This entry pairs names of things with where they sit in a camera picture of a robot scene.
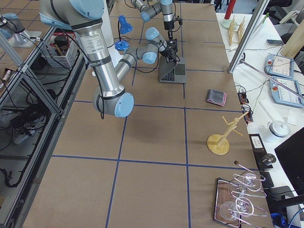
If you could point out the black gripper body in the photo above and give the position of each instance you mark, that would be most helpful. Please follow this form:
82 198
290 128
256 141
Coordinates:
169 52
169 30

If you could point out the grey laptop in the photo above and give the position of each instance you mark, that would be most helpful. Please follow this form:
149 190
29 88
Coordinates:
172 72

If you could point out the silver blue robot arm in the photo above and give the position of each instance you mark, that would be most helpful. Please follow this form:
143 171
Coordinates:
85 18
165 7

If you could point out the blue desk lamp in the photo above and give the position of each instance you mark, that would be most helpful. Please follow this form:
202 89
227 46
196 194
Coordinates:
123 28

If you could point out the green glass plate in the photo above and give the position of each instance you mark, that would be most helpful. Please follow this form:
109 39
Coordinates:
226 23

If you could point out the grey folded cloth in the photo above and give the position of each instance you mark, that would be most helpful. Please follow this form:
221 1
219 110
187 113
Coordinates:
216 97

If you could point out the wooden dish rack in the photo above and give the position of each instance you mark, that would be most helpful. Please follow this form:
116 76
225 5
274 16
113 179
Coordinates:
237 29

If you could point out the wooden mug tree stand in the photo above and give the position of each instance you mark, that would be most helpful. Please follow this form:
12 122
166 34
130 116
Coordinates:
218 144

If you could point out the upper teach pendant tablet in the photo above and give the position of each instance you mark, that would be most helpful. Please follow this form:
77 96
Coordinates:
279 66

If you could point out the teach pendant tablet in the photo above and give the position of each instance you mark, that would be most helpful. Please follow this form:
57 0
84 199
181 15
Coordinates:
283 96
279 66

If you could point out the white plastic basket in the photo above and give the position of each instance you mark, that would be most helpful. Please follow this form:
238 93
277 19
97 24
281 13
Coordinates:
56 60

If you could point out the long pink stick tool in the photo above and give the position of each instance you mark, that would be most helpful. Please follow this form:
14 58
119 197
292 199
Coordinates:
262 67

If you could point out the lower teach pendant tablet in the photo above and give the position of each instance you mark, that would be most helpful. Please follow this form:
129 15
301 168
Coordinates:
283 96

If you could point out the white kettle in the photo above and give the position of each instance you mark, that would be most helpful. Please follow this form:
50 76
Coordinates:
275 131

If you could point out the wine glass rack tray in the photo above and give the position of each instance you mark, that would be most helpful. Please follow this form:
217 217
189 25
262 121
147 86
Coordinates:
233 198

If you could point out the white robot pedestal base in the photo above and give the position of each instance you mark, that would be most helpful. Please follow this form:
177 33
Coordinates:
108 36

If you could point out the aluminium frame post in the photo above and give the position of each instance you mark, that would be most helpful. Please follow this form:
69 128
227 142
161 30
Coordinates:
255 18

